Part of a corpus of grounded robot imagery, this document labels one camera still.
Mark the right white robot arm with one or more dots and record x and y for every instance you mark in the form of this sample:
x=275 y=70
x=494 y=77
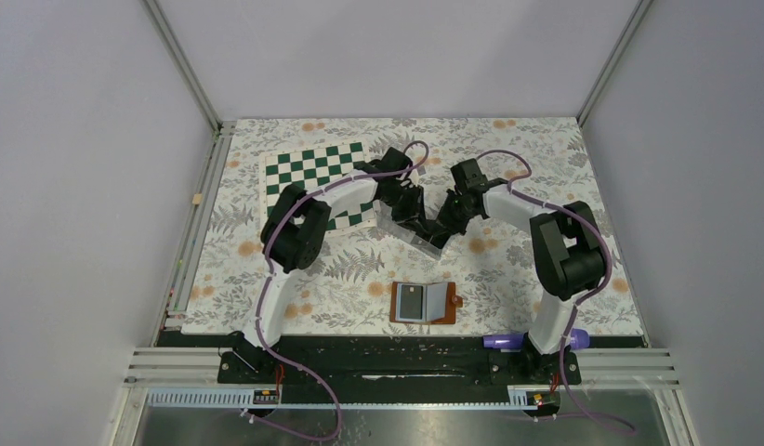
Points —
x=569 y=254

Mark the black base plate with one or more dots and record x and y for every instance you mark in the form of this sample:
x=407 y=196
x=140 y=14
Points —
x=374 y=369

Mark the purple marker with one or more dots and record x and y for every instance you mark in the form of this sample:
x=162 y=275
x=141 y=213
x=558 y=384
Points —
x=578 y=339

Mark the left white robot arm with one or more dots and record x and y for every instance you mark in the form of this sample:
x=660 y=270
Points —
x=293 y=234

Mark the aluminium frame rail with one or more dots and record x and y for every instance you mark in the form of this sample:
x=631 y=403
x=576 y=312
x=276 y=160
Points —
x=124 y=421

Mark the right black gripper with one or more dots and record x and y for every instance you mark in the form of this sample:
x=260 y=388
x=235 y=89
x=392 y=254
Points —
x=443 y=221

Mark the green white chessboard mat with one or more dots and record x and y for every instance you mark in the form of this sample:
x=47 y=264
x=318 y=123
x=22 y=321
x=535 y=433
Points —
x=310 y=167

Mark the brown leather card holder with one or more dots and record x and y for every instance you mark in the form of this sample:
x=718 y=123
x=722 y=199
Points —
x=441 y=303

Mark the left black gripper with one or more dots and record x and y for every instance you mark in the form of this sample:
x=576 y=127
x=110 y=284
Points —
x=414 y=214

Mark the floral tablecloth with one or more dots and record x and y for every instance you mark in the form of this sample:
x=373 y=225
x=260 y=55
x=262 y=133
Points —
x=347 y=290

